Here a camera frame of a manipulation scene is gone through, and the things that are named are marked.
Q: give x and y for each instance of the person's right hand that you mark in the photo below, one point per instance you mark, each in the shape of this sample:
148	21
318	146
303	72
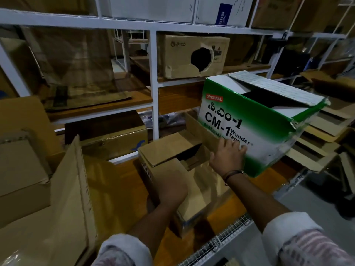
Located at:
228	159

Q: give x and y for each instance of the person's left hand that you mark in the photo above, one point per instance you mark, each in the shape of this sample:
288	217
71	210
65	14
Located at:
172	188

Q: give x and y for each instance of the open-flap brown small cardboard box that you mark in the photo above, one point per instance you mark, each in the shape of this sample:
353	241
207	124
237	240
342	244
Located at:
163	149

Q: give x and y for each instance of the green white tape box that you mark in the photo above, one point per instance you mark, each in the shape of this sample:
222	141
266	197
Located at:
258	119

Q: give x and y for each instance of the dull brown small cardboard box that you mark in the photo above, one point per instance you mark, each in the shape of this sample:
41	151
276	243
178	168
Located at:
69	205

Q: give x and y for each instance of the person's left forearm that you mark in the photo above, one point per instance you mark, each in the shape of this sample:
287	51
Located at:
152	229

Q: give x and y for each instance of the pile of flattened cardboard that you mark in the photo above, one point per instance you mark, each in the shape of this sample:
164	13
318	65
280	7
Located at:
327	124

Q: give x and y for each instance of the plain brown cardboard box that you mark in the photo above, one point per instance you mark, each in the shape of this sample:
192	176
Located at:
240	49

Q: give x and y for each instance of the cardboard box with round hole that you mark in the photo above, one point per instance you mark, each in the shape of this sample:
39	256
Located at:
177	58

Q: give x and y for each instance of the white box with blue label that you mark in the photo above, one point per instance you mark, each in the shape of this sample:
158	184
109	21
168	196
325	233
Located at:
233	11

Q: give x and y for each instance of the torn brown cardboard box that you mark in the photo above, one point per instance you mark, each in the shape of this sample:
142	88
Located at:
274	11

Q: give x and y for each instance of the tall brown cardboard box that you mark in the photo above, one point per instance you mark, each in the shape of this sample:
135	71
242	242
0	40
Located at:
313	13

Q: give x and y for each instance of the large white box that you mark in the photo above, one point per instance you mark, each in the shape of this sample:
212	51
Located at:
149	8

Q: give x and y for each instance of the crumpled clear plastic wrap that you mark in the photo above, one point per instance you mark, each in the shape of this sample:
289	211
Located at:
163	119

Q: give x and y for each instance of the white metal shelf rack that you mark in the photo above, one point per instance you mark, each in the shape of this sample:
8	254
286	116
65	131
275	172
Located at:
154	80

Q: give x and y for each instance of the black printer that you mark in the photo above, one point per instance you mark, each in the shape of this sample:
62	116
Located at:
291	63

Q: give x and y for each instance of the clear plastic sheet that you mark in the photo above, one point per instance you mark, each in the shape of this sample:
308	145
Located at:
75	58

